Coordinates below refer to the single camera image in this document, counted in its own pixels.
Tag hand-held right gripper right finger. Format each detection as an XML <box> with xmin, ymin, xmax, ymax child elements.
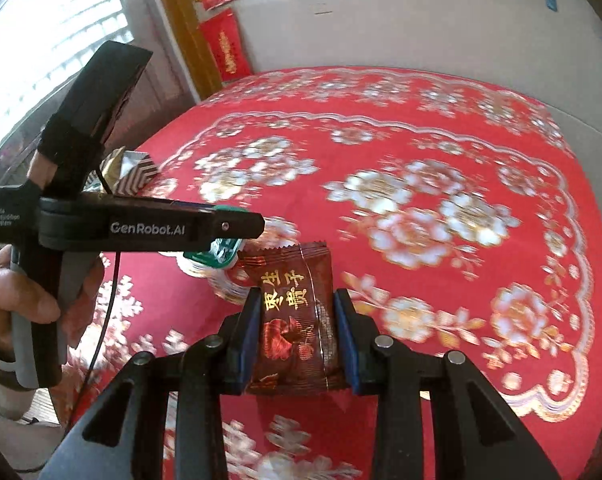
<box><xmin>332</xmin><ymin>287</ymin><xmax>544</xmax><ymax>480</ymax></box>

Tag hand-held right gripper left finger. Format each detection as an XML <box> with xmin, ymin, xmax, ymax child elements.
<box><xmin>41</xmin><ymin>287</ymin><xmax>262</xmax><ymax>480</ymax></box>

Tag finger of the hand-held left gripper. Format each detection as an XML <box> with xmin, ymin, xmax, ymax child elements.
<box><xmin>196</xmin><ymin>205</ymin><xmax>265</xmax><ymax>253</ymax></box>

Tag green and white snack packet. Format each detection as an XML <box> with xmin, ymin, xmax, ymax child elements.
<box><xmin>176</xmin><ymin>205</ymin><xmax>244</xmax><ymax>276</ymax></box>

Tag dark red snack packet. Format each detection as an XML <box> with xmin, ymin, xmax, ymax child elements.
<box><xmin>238</xmin><ymin>242</ymin><xmax>347</xmax><ymax>396</ymax></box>

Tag gold foil snack packet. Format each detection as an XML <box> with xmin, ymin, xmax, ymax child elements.
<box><xmin>100</xmin><ymin>147</ymin><xmax>126</xmax><ymax>186</ymax></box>

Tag striped cardboard box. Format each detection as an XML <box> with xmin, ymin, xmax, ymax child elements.
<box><xmin>101</xmin><ymin>146</ymin><xmax>159</xmax><ymax>196</ymax></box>

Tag person's left forearm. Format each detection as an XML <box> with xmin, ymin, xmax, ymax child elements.
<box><xmin>0</xmin><ymin>337</ymin><xmax>39</xmax><ymax>423</ymax></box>

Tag person's left hand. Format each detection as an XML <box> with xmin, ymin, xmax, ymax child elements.
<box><xmin>0</xmin><ymin>249</ymin><xmax>104</xmax><ymax>359</ymax></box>

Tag red floral tablecloth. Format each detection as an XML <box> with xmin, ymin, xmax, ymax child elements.
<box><xmin>56</xmin><ymin>65</ymin><xmax>602</xmax><ymax>480</ymax></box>

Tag black cable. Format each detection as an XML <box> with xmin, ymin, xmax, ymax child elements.
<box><xmin>18</xmin><ymin>157</ymin><xmax>122</xmax><ymax>476</ymax></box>

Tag red and gold wall poster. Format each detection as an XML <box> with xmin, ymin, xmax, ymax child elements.
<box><xmin>199</xmin><ymin>9</ymin><xmax>254</xmax><ymax>83</ymax></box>

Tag wooden door frame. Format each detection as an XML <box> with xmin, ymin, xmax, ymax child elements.
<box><xmin>148</xmin><ymin>0</ymin><xmax>224</xmax><ymax>98</ymax></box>

